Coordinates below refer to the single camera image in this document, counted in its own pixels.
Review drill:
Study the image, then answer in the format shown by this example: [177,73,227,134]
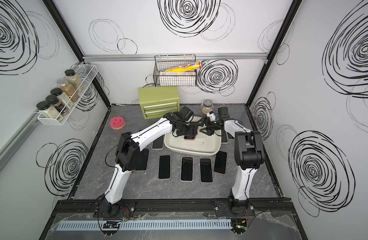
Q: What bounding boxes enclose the white plastic storage box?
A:
[164,116,222,157]

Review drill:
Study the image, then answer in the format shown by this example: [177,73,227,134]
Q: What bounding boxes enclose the black phone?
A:
[152,136,164,150]
[180,157,194,182]

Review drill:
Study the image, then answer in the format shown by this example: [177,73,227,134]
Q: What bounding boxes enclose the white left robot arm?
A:
[102,106,205,206]

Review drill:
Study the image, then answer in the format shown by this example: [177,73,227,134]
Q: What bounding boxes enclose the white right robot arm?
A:
[200,107,266,210]

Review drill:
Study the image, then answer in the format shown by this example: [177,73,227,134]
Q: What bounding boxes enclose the white box in basket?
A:
[158,72,197,77]

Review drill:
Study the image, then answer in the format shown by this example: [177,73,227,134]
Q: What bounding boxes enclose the glass jar with powder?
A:
[201,100,214,115]

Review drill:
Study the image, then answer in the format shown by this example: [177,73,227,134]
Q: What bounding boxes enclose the green metal drawer toolbox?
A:
[139,87,180,120]

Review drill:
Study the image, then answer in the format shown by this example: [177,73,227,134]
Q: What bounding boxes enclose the pink smiley sponge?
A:
[110,116,125,130]

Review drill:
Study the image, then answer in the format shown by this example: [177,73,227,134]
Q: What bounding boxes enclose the spice jar white contents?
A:
[50,88,73,110]

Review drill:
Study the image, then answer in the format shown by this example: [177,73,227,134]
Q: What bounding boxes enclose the spice jar black lid rear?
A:
[65,69,84,92]

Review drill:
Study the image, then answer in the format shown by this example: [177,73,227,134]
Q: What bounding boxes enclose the spice jar black lid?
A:
[36,101,60,119]
[65,69,84,92]

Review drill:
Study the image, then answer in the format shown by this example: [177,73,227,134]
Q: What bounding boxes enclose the spice jar brown contents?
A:
[57,79,79,102]

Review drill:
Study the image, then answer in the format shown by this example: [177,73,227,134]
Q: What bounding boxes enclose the spice jar dark contents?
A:
[46,95,68,116]

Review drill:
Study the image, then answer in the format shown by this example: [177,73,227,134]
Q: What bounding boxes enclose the spice jar black lid front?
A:
[36,101,60,119]

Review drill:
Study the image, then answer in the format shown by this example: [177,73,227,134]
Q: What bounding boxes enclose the black wire wall basket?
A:
[153,55,197,87]

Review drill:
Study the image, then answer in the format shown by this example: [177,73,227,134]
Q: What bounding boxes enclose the grey slotted cable duct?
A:
[56,219,233,231]

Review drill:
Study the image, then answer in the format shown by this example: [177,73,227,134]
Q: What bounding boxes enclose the clear wall spice shelf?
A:
[37,64,101,131]

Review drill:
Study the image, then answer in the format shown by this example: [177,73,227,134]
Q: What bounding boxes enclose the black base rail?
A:
[52,198,294,218]

